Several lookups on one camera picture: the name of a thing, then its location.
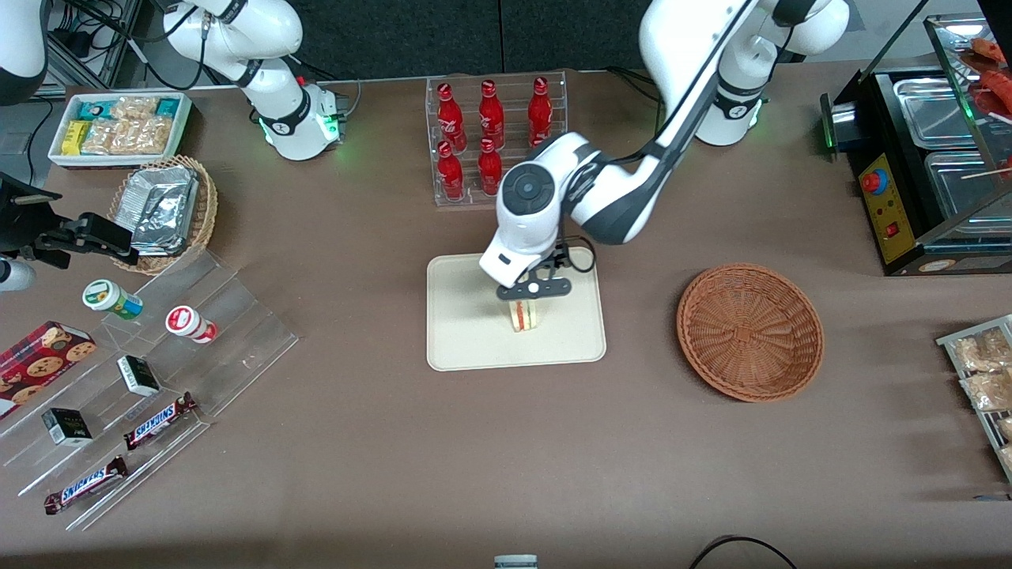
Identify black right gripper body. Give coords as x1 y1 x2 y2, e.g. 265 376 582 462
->
0 172 61 258

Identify cream plastic tray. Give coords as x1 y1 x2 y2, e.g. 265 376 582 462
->
427 247 607 372

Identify small tan wicker basket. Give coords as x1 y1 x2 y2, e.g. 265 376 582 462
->
107 155 219 276

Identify large brown wicker basket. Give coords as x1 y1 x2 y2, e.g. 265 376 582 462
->
676 263 825 403

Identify grey metal snack tray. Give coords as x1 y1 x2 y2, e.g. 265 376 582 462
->
937 315 1012 483

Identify silver foil pack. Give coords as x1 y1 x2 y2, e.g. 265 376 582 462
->
129 194 198 255
119 166 198 206

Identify green-lid white cup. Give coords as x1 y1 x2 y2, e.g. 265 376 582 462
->
82 279 145 321

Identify red cola bottle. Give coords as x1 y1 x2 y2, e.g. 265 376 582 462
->
478 79 505 151
478 138 504 196
528 76 553 147
437 141 465 200
437 82 467 153

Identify red-lid white cup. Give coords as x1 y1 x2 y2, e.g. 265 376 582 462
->
164 305 218 344

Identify white plastic snack bin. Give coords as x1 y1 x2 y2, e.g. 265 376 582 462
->
47 92 193 171

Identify red cookie box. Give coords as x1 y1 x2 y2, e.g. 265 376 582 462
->
0 320 97 420

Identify small black box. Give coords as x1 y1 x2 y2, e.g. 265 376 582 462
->
41 408 93 447
117 355 161 397

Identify clear acrylic bottle rack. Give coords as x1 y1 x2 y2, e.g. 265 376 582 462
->
425 71 568 208

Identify clear acrylic stepped stand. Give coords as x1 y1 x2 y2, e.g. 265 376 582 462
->
0 249 300 532

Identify Snickers chocolate bar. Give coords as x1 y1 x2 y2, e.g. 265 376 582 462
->
43 456 129 515
123 392 198 451

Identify black food warmer appliance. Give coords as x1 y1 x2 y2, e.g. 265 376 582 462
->
820 16 1012 277

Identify steel warmer pan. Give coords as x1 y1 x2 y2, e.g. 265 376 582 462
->
925 150 1012 224
893 77 985 151

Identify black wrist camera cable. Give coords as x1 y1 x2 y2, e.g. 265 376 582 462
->
552 236 597 274

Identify aluminium frame post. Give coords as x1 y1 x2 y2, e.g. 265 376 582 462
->
75 0 147 88

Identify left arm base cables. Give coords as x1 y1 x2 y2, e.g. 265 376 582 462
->
605 67 669 104

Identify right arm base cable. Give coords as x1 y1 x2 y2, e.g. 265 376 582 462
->
332 77 364 119

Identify black floor cable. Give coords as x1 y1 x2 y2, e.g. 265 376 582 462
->
688 535 799 569

